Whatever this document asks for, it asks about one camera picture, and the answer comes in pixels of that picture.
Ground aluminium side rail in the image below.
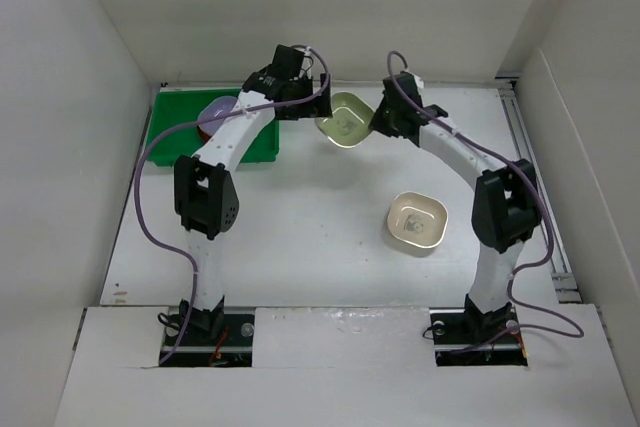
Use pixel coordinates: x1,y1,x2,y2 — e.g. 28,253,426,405
494,74,584,304

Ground red round plate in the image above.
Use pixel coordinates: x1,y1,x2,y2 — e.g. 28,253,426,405
197,126,212,142

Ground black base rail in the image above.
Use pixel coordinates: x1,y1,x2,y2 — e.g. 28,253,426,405
159,310,255,368
422,308,528,367

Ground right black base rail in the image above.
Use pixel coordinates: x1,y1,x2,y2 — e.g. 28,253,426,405
422,308,528,367

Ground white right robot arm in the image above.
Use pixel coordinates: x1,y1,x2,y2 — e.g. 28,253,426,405
370,72,541,344

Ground green plastic bin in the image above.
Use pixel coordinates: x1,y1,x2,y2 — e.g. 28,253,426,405
147,88,279,167

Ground purple square panda dish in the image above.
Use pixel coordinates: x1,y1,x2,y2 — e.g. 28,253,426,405
198,96,237,136

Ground cream square panda dish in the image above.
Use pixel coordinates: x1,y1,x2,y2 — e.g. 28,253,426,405
386,192,449,250

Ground green square panda dish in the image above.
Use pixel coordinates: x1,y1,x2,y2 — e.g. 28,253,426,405
315,92,374,149

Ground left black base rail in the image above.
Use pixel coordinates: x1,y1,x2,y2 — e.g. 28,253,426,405
159,310,255,368

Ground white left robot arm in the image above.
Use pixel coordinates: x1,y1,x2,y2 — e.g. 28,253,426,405
174,45,332,344

